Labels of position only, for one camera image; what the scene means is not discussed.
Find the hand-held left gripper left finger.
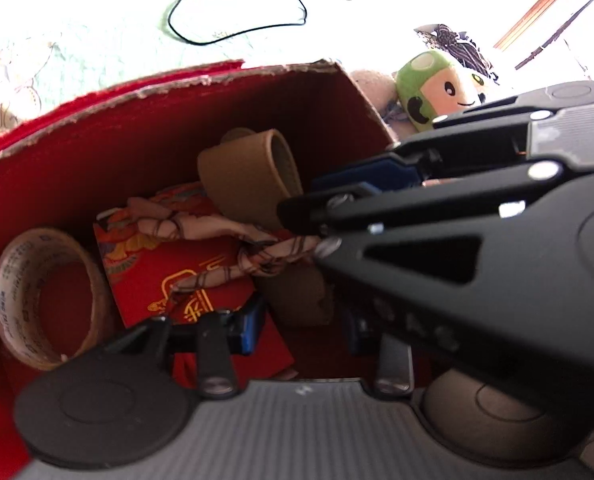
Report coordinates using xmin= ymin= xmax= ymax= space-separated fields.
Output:
xmin=102 ymin=305 xmax=268 ymax=401

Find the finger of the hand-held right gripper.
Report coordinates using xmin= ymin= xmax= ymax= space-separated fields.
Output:
xmin=309 ymin=99 xmax=545 ymax=195
xmin=276 ymin=161 xmax=580 ymax=292

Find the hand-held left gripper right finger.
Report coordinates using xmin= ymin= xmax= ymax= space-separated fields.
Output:
xmin=342 ymin=307 xmax=415 ymax=395

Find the beige plaid cloth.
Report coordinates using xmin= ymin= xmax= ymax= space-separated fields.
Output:
xmin=122 ymin=195 xmax=329 ymax=307

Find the beige tape roll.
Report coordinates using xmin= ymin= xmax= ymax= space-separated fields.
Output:
xmin=254 ymin=259 xmax=334 ymax=329
xmin=197 ymin=127 xmax=304 ymax=232

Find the red cardboard box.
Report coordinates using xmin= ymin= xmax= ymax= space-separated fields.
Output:
xmin=0 ymin=59 xmax=399 ymax=480

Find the clear packing tape roll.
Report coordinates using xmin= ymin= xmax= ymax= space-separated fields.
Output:
xmin=0 ymin=227 xmax=116 ymax=372

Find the pink plush toy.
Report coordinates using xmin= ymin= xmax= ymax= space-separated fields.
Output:
xmin=349 ymin=69 xmax=404 ymax=142

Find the green plush toy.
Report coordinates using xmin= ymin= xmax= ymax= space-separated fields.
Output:
xmin=394 ymin=51 xmax=492 ymax=134

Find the red gold-printed envelope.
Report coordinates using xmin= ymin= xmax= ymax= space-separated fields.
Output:
xmin=93 ymin=184 xmax=299 ymax=389

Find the dark patterned cloth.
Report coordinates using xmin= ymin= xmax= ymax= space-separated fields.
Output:
xmin=413 ymin=22 xmax=500 ymax=87

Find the wooden window frame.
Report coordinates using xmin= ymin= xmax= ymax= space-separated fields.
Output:
xmin=493 ymin=0 xmax=594 ymax=72

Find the black charger cable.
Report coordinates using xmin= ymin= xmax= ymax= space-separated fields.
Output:
xmin=166 ymin=0 xmax=309 ymax=45

